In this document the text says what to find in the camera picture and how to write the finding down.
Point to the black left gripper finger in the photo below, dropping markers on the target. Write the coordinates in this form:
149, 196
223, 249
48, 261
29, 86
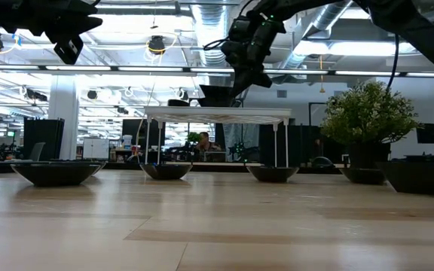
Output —
77, 27

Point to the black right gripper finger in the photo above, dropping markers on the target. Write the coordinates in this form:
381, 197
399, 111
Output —
242, 84

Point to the black leaf-shaped mini plate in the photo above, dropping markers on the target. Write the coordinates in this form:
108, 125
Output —
166, 172
364, 177
57, 175
272, 175

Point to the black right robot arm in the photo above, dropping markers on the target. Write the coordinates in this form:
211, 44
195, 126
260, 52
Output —
413, 26

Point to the person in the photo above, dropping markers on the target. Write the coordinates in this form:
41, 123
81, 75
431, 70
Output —
204, 141

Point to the grey laptop screen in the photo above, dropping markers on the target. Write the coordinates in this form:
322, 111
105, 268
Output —
215, 157

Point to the long ceiling light strip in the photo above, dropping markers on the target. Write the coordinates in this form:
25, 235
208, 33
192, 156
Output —
145, 69

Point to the black partition screen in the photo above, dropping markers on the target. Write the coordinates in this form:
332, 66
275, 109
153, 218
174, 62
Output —
300, 145

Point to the rectangular ceiling light panel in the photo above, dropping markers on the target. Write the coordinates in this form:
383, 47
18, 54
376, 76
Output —
345, 49

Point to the black cabinet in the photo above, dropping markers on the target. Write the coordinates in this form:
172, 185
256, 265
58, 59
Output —
43, 139

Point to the white cabinet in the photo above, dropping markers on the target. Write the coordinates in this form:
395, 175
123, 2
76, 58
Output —
95, 148

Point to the green potted plant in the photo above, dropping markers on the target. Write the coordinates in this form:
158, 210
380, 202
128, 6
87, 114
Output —
367, 113

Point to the black monitor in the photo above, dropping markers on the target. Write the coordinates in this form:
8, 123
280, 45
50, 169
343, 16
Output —
427, 133

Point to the silver ribbed ventilation duct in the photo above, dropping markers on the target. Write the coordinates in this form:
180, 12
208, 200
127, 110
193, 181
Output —
209, 22
326, 19

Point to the black aluminium rig frame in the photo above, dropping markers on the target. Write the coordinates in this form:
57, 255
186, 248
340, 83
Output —
220, 169

